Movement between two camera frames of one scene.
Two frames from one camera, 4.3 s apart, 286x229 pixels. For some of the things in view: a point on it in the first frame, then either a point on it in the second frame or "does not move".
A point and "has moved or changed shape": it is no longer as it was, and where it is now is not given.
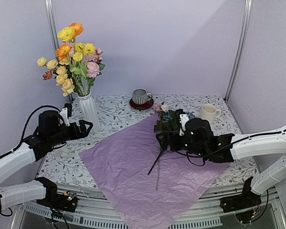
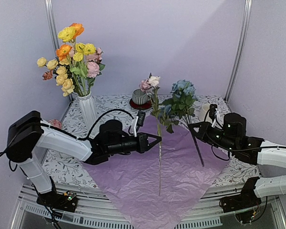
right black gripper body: x=175 y=146 -> x=221 y=140
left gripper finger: x=85 y=133 -> x=151 y=145
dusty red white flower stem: x=47 y=75 does not move
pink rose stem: x=94 y=67 does not move
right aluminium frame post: x=248 y=10 does not move
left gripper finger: x=82 y=124 -> x=158 y=139
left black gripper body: x=73 y=135 -> x=141 y=147
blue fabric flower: x=167 y=122 -> x=181 y=105
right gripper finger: x=163 y=145 -> x=197 y=131
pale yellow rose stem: x=62 y=78 does not move
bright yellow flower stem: x=67 y=34 does not move
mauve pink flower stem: x=158 y=109 has moved or changed shape
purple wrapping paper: x=152 y=187 does not move
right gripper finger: x=162 y=134 -> x=201 y=125
